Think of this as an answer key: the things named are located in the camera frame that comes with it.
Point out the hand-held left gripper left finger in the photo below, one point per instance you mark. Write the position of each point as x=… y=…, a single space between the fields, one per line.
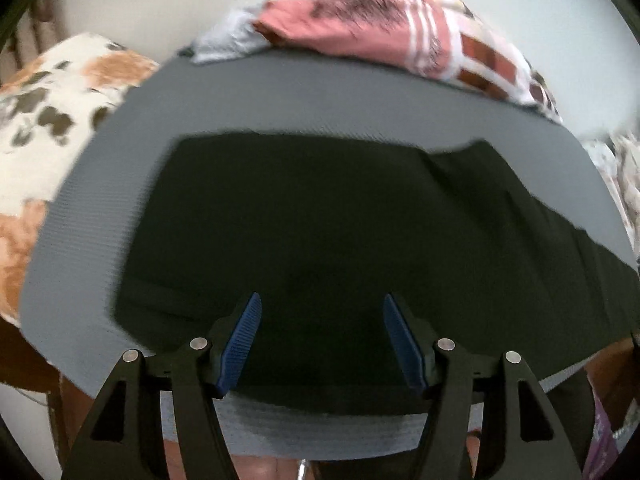
x=241 y=340

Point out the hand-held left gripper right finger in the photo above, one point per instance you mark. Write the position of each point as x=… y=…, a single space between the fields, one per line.
x=404 y=345

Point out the black pants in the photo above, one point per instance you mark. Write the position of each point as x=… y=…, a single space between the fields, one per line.
x=325 y=235

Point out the purple garment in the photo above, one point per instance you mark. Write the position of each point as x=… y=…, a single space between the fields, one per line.
x=602 y=445

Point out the grey textured mat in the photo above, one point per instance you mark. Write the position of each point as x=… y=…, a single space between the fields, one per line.
x=300 y=105

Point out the white brown floral cloth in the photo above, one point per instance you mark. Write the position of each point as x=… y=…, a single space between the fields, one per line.
x=50 y=160

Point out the pale floral cloth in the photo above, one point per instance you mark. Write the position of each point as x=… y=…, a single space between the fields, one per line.
x=625 y=175

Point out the white crumpled cloth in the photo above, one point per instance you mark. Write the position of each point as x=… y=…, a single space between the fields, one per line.
x=225 y=35

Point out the pink checked blanket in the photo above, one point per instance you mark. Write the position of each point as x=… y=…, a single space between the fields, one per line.
x=400 y=25

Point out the beige curtain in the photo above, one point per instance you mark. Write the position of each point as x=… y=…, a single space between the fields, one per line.
x=30 y=35

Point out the brown wooden frame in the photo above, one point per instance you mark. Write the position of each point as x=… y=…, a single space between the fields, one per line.
x=25 y=360

